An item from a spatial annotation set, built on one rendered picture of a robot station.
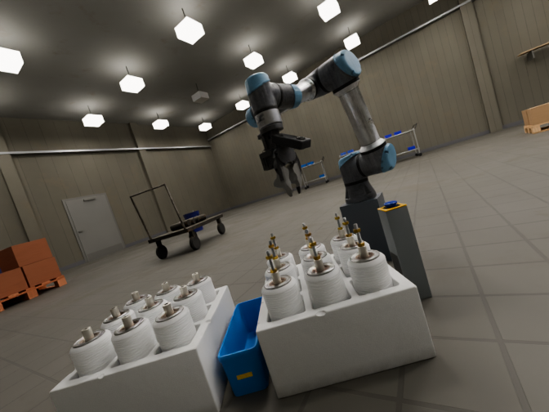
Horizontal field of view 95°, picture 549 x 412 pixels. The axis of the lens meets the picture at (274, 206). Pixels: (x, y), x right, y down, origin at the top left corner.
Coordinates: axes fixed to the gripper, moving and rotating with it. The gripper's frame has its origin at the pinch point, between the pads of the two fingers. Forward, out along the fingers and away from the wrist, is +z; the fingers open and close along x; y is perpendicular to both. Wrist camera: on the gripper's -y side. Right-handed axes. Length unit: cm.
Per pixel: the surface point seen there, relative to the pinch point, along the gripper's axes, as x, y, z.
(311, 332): 18.4, -8.8, 32.2
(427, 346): 0, -26, 43
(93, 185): -89, 1029, -201
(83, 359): 59, 34, 24
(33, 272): 96, 498, 10
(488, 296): -30, -33, 46
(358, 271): 4.4, -16.2, 23.2
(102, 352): 55, 33, 25
